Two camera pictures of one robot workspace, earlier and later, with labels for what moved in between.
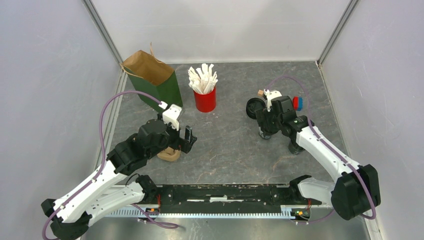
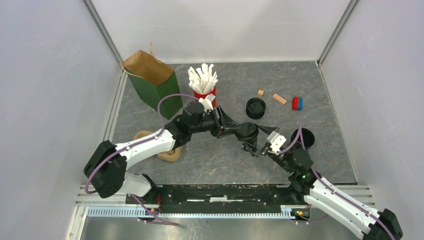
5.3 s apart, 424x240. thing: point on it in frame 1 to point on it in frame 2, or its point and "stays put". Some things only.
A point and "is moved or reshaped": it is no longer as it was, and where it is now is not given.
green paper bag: [151, 76] stays put
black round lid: [253, 105] stays put
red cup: [205, 102] stays put
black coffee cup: [264, 135] is moved or reshaped
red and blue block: [298, 103] stays put
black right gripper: [262, 115] to [267, 130]
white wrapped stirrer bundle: [202, 81] stays put
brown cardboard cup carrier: [169, 154] stays put
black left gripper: [184, 144] to [224, 122]
